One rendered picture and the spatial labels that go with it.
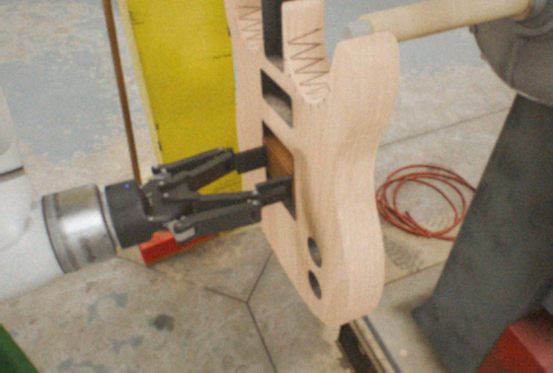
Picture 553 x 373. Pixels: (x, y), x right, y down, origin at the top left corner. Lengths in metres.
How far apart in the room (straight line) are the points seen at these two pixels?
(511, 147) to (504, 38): 0.30
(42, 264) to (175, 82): 1.00
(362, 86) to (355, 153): 0.08
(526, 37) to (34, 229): 0.56
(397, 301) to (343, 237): 0.93
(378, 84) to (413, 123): 2.07
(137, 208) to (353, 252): 0.23
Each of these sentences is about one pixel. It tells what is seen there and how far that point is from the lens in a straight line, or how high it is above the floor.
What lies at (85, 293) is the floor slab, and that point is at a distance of 1.85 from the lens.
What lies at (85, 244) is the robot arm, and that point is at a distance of 0.54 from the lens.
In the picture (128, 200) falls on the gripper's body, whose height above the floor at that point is 1.09.
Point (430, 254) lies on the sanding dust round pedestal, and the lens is 1.90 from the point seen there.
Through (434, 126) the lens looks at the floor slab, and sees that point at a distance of 2.47.
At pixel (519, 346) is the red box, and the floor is 0.60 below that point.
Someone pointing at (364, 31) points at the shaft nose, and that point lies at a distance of 0.46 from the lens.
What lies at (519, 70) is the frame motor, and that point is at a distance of 0.65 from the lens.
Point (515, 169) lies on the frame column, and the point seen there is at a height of 0.90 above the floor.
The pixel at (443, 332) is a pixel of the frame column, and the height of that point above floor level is 0.37.
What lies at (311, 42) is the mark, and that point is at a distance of 0.50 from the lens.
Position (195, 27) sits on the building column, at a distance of 1.40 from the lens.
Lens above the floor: 1.47
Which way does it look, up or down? 44 degrees down
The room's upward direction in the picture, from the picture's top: straight up
